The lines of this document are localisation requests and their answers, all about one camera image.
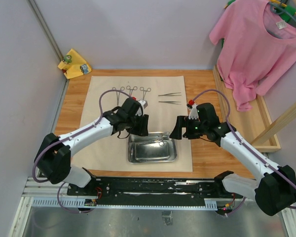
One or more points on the steel surgical scissors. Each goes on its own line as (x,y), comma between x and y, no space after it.
(155,141)

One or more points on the steel hemostat clamp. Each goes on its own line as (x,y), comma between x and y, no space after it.
(131,89)

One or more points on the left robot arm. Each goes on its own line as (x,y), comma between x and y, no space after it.
(55,153)

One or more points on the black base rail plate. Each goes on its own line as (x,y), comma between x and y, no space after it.
(138,191)

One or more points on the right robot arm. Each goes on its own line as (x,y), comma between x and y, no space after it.
(273,187)

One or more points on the wooden pole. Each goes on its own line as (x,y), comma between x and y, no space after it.
(283,120)

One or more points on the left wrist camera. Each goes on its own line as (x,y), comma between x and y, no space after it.
(143,104)

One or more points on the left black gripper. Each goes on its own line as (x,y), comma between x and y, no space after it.
(143,128)

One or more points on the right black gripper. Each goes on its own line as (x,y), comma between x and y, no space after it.
(182,122)

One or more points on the stainless steel tray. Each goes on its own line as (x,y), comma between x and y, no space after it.
(138,152)

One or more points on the steel surgical forceps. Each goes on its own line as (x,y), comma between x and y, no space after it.
(170,94)

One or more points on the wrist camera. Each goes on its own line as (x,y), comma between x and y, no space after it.
(143,104)
(193,111)

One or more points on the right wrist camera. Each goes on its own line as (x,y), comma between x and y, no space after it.
(193,111)

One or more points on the long steel hemostat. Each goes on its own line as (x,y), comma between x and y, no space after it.
(144,91)

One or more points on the yellow printed cloth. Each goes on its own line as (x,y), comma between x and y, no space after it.
(74,65)

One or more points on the green clothes hanger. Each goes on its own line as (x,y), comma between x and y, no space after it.
(281,8)

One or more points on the wooden tray frame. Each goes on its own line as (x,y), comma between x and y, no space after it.
(249,124)

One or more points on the pink t-shirt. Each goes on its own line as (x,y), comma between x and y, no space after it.
(258,49)

